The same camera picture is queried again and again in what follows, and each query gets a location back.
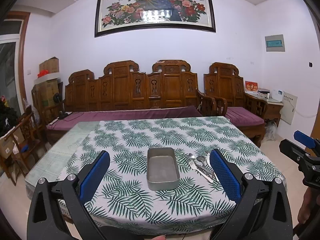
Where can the grey electrical panel box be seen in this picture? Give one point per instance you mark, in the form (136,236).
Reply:
(275,43)

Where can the carved wooden sofa bench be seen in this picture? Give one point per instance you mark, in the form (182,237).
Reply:
(123,87)

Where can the grey metal rectangular tray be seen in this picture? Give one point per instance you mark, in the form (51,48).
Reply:
(162,169)

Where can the purple armchair cushion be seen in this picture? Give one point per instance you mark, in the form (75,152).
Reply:
(241,117)

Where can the carved wooden armchair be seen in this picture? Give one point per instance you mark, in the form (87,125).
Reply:
(227,87)

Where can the red greeting card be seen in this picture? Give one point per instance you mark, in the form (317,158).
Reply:
(251,86)

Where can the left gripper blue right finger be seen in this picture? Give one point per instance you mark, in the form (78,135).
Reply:
(224,172)

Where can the wooden framed glass door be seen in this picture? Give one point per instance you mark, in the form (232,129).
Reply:
(13,32)

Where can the wooden side chair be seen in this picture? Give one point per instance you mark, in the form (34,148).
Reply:
(19,143)

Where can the stacked cardboard boxes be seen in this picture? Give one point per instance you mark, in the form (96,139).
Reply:
(47,89)

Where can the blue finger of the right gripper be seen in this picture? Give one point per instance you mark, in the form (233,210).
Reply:
(304,139)

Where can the framed peacock flower painting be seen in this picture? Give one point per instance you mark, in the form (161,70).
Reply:
(114,16)

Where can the green leaf pattern tablecloth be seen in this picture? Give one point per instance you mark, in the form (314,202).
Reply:
(123,198)

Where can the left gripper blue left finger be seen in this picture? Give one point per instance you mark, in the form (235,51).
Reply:
(91,176)

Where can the white wall distribution box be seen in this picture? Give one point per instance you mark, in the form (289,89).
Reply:
(289,105)

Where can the purple sofa cushion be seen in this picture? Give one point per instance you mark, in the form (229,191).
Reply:
(77,117)

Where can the person's left hand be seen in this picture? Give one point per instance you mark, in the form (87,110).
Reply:
(161,237)

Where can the person's right hand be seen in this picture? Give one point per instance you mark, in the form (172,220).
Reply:
(311,197)

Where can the wooden side table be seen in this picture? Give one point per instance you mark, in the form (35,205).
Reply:
(267,109)

